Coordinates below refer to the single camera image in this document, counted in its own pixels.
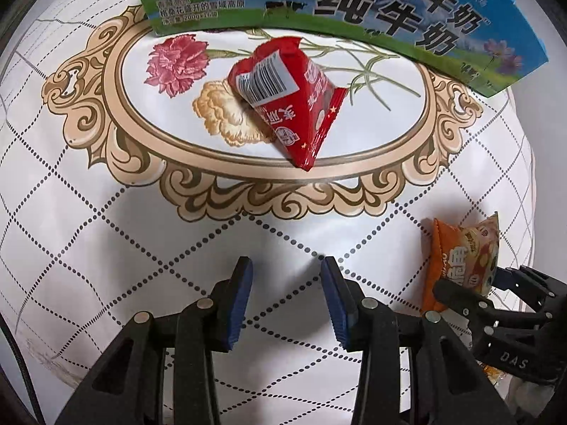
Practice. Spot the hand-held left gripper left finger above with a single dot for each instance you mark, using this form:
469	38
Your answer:
237	305

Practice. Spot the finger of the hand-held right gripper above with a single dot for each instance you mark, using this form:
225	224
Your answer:
531	283
465	303

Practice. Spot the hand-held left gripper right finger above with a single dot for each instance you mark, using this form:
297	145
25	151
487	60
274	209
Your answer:
339	305

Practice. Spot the orange snack packet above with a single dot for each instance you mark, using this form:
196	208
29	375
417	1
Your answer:
447	252

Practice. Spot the red triangular snack packet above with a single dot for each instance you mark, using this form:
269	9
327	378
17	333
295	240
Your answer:
288	110

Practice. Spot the blue green milk carton box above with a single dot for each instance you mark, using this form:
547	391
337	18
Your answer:
398	22

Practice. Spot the printed white tablecloth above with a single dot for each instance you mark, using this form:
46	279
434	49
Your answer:
133	239

